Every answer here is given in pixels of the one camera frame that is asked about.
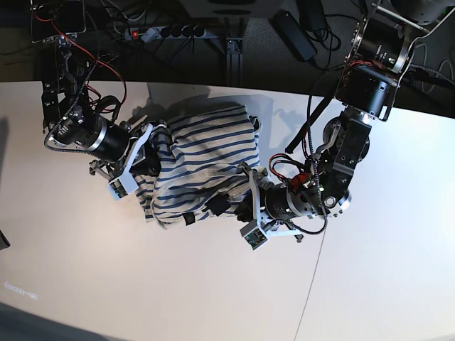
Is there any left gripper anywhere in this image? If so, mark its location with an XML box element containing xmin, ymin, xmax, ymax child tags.
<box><xmin>205</xmin><ymin>162</ymin><xmax>320</xmax><ymax>242</ymax></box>

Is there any black power adapter brick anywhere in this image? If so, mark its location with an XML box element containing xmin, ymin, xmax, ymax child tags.
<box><xmin>270</xmin><ymin>9</ymin><xmax>317</xmax><ymax>62</ymax></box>

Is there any dark object at left edge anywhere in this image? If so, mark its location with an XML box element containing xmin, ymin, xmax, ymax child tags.
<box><xmin>0</xmin><ymin>231</ymin><xmax>11</xmax><ymax>250</ymax></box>

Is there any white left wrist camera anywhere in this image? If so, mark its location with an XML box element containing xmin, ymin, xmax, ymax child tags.
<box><xmin>240</xmin><ymin>220</ymin><xmax>269</xmax><ymax>250</ymax></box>

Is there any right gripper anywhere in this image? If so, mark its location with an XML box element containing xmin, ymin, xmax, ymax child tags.
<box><xmin>89</xmin><ymin>121</ymin><xmax>166</xmax><ymax>180</ymax></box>

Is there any blue white striped T-shirt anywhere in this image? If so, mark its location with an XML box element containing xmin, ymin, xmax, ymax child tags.
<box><xmin>134</xmin><ymin>105</ymin><xmax>262</xmax><ymax>227</ymax></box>

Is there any aluminium frame post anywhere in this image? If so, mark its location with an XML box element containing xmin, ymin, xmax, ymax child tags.
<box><xmin>224</xmin><ymin>17</ymin><xmax>244</xmax><ymax>87</ymax></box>

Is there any white cable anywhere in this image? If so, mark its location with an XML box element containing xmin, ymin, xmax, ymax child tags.
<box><xmin>414</xmin><ymin>38</ymin><xmax>455</xmax><ymax>90</ymax></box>

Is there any black tripod stand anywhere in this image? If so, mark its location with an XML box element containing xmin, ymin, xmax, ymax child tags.
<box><xmin>404</xmin><ymin>64</ymin><xmax>454</xmax><ymax>94</ymax></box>

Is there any black power strip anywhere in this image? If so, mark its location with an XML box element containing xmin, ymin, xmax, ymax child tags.
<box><xmin>123</xmin><ymin>24</ymin><xmax>209</xmax><ymax>43</ymax></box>

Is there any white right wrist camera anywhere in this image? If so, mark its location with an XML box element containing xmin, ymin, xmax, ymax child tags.
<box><xmin>107</xmin><ymin>170</ymin><xmax>139</xmax><ymax>201</ymax></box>

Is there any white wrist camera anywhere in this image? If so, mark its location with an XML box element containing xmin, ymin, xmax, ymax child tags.
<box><xmin>240</xmin><ymin>220</ymin><xmax>269</xmax><ymax>250</ymax></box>
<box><xmin>107</xmin><ymin>170</ymin><xmax>139</xmax><ymax>201</ymax></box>

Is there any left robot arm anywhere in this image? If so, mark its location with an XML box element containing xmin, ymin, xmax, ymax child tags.
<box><xmin>235</xmin><ymin>1</ymin><xmax>454</xmax><ymax>249</ymax></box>

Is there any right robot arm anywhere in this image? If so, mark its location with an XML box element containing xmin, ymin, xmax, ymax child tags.
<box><xmin>30</xmin><ymin>1</ymin><xmax>161</xmax><ymax>183</ymax></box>

